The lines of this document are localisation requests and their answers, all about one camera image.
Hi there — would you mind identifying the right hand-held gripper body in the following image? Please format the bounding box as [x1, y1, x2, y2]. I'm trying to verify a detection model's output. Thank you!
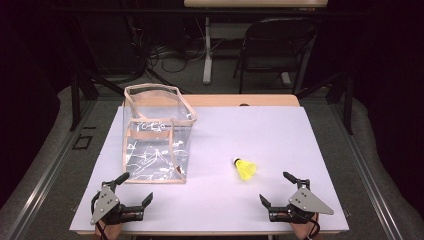
[268, 179, 335, 223]

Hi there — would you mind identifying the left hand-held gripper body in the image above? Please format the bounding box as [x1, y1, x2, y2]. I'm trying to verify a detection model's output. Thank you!
[90, 181, 145, 226]

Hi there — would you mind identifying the yellow shuttlecock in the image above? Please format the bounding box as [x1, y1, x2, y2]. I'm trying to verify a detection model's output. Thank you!
[232, 157, 258, 182]

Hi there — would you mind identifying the clear bag with beige trim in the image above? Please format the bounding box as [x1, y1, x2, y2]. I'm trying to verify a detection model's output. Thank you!
[121, 83, 198, 185]

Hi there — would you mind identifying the person's left hand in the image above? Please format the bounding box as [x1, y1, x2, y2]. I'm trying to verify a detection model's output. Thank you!
[94, 223, 124, 240]

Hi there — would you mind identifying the person's right hand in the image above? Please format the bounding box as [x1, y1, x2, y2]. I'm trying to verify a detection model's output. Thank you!
[289, 214, 320, 240]

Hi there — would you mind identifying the white table cover sheet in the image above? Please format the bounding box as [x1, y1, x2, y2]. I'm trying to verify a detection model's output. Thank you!
[69, 105, 350, 234]

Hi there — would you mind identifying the wooden table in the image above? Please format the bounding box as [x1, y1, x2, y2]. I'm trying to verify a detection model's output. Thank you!
[75, 94, 349, 237]

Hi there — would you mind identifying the black metal stand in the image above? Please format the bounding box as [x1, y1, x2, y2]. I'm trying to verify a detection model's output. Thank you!
[295, 71, 355, 136]
[68, 63, 125, 132]

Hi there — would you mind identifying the black folding chair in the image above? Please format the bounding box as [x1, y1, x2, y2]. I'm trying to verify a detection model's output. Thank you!
[233, 17, 319, 96]

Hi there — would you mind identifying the desk with white leg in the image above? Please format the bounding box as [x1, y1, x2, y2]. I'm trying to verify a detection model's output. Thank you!
[183, 0, 329, 86]

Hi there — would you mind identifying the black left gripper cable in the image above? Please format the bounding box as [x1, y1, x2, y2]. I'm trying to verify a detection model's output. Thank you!
[90, 191, 109, 240]

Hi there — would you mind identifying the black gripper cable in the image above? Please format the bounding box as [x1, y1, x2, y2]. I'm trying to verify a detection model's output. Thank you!
[90, 191, 109, 240]
[298, 211, 322, 240]

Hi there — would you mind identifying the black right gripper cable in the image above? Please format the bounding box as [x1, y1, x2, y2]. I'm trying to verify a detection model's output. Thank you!
[298, 211, 322, 240]

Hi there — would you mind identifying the aluminium frame rail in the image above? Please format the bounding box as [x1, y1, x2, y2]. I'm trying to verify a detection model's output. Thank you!
[329, 102, 405, 240]
[4, 99, 98, 240]

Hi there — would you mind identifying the tangle of floor cables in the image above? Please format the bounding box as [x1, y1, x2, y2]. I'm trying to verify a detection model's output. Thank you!
[144, 39, 208, 75]

